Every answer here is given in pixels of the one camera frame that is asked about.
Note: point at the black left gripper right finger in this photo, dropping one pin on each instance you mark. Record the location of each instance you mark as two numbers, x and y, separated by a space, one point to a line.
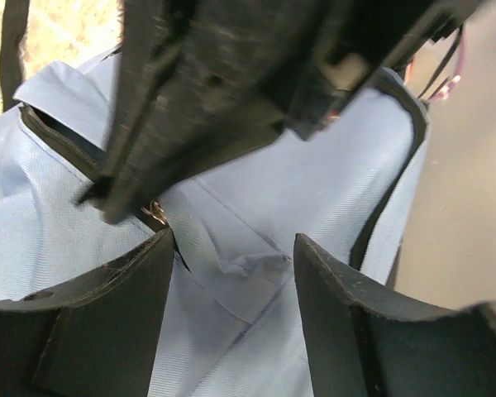
364 339

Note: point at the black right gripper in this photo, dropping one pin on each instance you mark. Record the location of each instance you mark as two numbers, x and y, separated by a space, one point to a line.
202 83

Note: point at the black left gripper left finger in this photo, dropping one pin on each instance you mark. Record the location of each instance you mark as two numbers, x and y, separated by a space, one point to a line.
94 335

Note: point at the blue student backpack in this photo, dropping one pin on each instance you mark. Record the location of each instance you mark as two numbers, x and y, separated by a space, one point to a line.
231 324

